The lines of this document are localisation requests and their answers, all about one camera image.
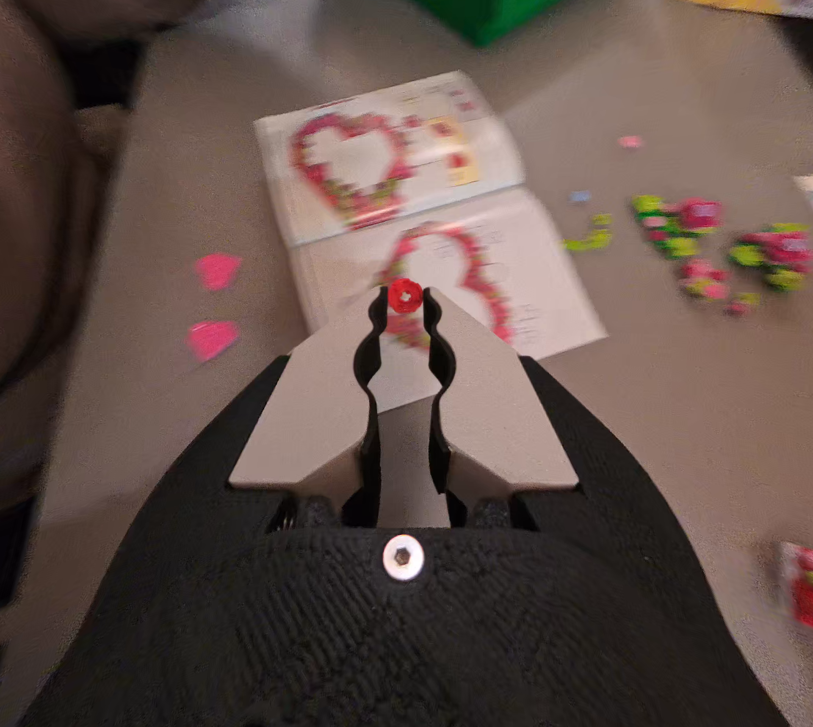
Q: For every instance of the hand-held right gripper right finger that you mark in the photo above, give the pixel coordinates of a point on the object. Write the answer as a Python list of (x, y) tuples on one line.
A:
[(502, 422)]

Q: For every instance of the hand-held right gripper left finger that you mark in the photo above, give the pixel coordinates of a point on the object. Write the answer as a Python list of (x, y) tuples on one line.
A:
[(305, 422)]

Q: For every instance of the red round lego piece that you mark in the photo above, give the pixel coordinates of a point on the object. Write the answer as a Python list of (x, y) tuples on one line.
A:
[(405, 296)]

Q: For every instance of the pink lego plate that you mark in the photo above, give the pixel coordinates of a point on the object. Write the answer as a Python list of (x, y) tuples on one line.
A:
[(217, 271), (213, 339)]

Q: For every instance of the lime green lego piece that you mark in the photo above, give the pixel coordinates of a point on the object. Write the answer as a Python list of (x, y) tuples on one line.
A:
[(587, 241), (601, 220)]

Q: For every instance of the small light blue lego piece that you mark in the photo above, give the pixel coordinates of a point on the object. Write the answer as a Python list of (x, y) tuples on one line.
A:
[(579, 197)]

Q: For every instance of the lego instruction booklet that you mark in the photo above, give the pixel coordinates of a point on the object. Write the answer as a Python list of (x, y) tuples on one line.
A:
[(355, 168)]

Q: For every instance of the pink green lego flower cluster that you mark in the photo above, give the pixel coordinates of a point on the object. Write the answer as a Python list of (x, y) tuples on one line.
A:
[(698, 216)]

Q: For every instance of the small pink lego heart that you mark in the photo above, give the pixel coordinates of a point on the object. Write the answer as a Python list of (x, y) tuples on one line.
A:
[(630, 141)]

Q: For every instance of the small red white lego assembly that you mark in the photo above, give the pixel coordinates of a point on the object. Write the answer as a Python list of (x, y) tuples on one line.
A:
[(799, 581)]

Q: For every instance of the person's arm, beige sleeve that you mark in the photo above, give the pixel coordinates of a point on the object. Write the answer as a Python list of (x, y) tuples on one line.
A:
[(38, 231)]

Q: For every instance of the clear plastic bag with card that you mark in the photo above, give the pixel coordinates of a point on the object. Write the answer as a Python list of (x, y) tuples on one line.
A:
[(805, 192)]

